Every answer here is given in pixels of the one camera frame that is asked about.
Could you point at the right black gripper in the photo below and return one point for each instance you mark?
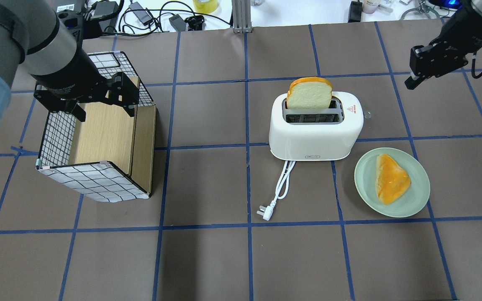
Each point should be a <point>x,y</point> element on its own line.
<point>460,30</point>

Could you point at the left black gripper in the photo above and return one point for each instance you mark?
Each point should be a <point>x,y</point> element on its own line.
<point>70,79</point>

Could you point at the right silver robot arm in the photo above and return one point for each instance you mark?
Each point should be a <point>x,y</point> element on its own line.
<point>459,36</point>

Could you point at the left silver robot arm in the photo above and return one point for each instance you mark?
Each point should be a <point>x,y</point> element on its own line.
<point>49,45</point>

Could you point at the bread slice in toaster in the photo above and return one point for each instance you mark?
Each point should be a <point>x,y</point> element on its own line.
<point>309,93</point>

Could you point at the white two-slot toaster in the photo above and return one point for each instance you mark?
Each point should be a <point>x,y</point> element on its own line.
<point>315,135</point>

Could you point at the triangular orange bread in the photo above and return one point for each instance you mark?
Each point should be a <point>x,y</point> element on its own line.
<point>392,181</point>

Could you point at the light green plate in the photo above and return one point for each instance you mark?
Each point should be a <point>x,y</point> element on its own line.
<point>412,202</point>

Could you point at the yellow tape roll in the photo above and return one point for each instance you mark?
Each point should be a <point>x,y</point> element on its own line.
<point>205,6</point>

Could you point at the wire basket with checked cloth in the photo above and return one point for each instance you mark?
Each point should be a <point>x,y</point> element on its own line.
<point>109,156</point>

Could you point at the aluminium frame post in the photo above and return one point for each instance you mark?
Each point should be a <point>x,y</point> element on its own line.
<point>241,12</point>

